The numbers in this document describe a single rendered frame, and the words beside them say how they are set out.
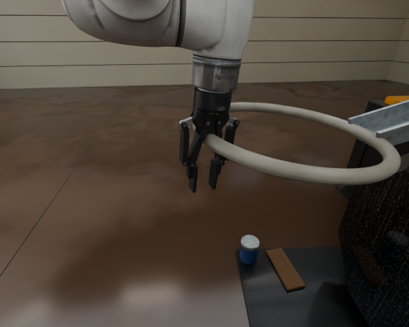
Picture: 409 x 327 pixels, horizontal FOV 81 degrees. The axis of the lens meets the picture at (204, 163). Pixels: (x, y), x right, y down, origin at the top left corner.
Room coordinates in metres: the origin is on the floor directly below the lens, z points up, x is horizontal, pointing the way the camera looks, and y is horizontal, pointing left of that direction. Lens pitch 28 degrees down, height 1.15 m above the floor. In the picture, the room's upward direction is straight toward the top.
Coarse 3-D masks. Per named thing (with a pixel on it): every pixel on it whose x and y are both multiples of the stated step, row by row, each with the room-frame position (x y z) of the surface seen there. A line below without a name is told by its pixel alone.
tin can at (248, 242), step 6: (246, 240) 0.96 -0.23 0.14; (252, 240) 0.96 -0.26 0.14; (258, 240) 0.96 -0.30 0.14; (246, 246) 0.92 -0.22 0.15; (252, 246) 0.92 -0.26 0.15; (258, 246) 0.93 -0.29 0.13; (240, 252) 0.95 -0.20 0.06; (246, 252) 0.91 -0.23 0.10; (252, 252) 0.91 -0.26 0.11; (240, 258) 0.94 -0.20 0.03; (246, 258) 0.91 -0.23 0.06; (252, 258) 0.91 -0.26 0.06
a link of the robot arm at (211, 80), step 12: (192, 60) 0.48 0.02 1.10; (204, 60) 0.45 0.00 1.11; (216, 60) 0.44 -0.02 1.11; (228, 60) 0.44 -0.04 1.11; (240, 60) 0.47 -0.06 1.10; (192, 72) 0.47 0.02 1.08; (204, 72) 0.44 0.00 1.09; (216, 72) 0.44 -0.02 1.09; (228, 72) 0.44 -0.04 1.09; (192, 84) 0.48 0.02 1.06; (204, 84) 0.44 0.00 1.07; (216, 84) 0.44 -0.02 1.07; (228, 84) 0.45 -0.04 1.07
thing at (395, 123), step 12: (384, 108) 0.68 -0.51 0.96; (396, 108) 0.68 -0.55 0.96; (408, 108) 0.68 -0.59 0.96; (348, 120) 0.67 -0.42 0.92; (360, 120) 0.67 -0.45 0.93; (372, 120) 0.67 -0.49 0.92; (384, 120) 0.68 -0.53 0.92; (396, 120) 0.67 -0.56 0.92; (408, 120) 0.66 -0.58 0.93; (384, 132) 0.56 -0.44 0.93; (396, 132) 0.56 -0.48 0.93; (408, 132) 0.56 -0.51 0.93; (396, 144) 0.56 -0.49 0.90
